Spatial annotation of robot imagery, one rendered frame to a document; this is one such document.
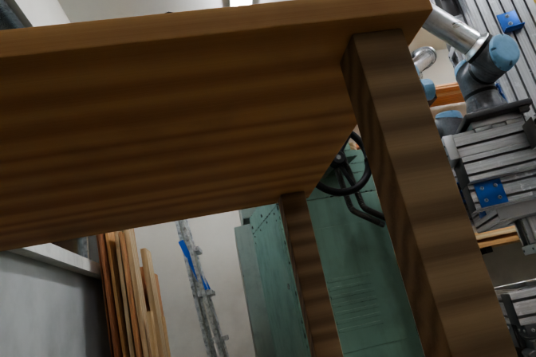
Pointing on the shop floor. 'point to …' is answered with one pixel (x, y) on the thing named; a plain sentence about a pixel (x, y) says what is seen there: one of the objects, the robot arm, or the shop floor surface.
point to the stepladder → (195, 274)
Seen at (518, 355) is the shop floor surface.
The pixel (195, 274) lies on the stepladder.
